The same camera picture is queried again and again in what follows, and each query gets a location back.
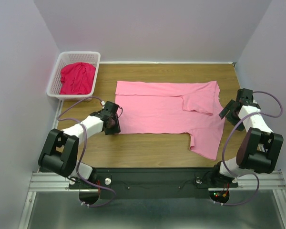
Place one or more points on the white plastic laundry basket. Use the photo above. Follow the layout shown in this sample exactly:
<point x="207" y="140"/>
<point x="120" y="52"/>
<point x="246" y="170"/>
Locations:
<point x="67" y="58"/>

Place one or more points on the aluminium frame rail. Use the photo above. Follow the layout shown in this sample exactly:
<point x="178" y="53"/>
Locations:
<point x="40" y="182"/>

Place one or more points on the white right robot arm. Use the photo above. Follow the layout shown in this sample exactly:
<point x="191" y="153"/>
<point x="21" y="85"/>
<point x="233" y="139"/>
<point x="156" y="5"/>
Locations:
<point x="260" y="148"/>

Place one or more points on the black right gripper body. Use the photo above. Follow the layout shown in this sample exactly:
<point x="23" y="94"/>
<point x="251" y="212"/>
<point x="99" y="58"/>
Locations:
<point x="231" y="114"/>

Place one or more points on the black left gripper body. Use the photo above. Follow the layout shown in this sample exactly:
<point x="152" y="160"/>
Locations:
<point x="113" y="119"/>

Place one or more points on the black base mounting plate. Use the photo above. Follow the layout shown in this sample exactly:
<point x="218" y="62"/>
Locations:
<point x="158" y="183"/>

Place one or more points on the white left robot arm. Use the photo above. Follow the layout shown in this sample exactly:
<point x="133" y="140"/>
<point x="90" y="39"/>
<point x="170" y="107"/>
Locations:
<point x="60" y="150"/>

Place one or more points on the light pink t shirt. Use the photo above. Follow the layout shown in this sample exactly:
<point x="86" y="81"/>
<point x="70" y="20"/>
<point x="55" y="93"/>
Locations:
<point x="173" y="108"/>

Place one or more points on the magenta t shirt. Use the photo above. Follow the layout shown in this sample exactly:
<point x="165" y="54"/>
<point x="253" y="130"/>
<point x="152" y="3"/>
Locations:
<point x="77" y="78"/>

